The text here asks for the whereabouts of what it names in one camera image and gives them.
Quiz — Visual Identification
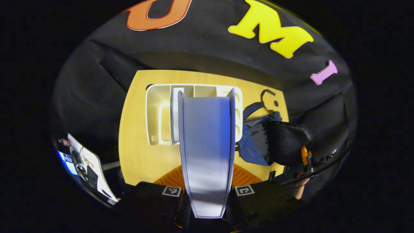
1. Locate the black keyboard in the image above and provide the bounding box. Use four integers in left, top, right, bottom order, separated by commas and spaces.
86, 165, 99, 190

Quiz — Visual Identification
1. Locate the white book with blue cover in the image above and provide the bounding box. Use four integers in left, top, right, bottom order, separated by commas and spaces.
178, 87, 236, 219

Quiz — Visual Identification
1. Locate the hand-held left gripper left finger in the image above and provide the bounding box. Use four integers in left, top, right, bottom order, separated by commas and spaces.
123, 165, 191, 228

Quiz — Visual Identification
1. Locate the white plastic bookshelf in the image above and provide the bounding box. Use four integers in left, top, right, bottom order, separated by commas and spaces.
146, 84, 243, 146

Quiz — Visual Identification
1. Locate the dark blue schoolbag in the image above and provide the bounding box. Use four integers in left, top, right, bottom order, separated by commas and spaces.
238, 90, 313, 167

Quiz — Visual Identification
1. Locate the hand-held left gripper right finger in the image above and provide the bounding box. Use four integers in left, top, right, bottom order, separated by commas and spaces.
226, 163, 304, 228

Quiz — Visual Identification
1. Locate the white side desk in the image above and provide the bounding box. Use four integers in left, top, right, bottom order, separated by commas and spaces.
67, 133, 118, 205

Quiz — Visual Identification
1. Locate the computer monitor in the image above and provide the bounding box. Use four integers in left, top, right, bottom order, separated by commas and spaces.
58, 150, 78, 175

